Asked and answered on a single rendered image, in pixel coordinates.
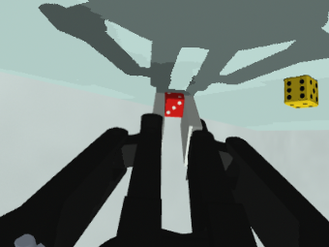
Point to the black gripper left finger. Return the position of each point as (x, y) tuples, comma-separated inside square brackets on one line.
[(59, 213)]

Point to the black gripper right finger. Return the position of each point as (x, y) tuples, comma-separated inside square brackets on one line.
[(278, 213)]

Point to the red die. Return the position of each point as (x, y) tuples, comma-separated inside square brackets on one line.
[(174, 104)]

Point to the yellow die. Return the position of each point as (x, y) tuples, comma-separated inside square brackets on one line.
[(301, 92)]

